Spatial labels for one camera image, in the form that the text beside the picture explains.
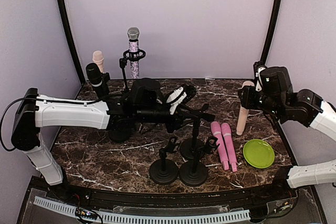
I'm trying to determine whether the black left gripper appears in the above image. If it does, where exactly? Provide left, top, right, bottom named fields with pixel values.
left=136, top=102, right=198, bottom=134

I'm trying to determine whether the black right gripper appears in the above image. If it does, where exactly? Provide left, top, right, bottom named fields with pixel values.
left=239, top=84, right=285, bottom=119

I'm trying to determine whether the beige microphone tall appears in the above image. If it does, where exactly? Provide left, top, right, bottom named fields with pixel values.
left=235, top=81, right=255, bottom=136

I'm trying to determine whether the black stand with clip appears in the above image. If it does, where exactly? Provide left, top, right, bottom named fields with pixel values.
left=180, top=103, right=215, bottom=161

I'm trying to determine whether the pink microphone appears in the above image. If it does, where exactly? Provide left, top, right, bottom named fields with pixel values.
left=211, top=121, right=229, bottom=170
left=221, top=123, right=237, bottom=172

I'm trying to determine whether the black round-base stand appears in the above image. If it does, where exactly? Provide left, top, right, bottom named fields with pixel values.
left=179, top=136, right=219, bottom=187
left=149, top=136, right=180, bottom=185

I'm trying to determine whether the black round-base stand front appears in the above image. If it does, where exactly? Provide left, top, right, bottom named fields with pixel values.
left=179, top=136, right=219, bottom=187

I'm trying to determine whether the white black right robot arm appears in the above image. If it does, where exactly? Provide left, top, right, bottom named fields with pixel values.
left=238, top=63, right=335, bottom=200

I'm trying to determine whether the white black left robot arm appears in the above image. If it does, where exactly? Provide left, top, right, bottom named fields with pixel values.
left=11, top=78, right=196, bottom=201

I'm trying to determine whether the black stand back left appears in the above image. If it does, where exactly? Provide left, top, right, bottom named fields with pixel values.
left=108, top=69, right=134, bottom=143

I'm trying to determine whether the black microphone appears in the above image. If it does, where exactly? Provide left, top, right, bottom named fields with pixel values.
left=86, top=63, right=110, bottom=98

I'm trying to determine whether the glitter silver-head microphone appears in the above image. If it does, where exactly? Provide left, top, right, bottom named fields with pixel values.
left=127, top=27, right=140, bottom=79

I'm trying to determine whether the small beige microphone back left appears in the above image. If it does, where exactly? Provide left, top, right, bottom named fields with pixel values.
left=92, top=50, right=104, bottom=73

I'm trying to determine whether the green plate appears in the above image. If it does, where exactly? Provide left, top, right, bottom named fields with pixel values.
left=243, top=139, right=275, bottom=169

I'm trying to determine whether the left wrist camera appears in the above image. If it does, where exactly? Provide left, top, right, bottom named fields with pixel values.
left=165, top=84, right=196, bottom=115

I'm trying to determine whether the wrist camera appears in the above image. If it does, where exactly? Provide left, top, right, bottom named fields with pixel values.
left=165, top=84, right=196, bottom=115
left=253, top=61, right=267, bottom=92

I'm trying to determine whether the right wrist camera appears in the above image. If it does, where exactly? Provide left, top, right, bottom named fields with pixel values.
left=253, top=61, right=267, bottom=92

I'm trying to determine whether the black tripod shock-mount stand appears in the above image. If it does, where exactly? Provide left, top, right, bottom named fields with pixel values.
left=115, top=48, right=146, bottom=96

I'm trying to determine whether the black front rail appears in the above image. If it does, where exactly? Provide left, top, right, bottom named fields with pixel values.
left=64, top=185, right=297, bottom=209

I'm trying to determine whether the white cable duct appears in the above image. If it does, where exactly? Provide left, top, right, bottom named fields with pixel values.
left=34, top=196, right=250, bottom=223

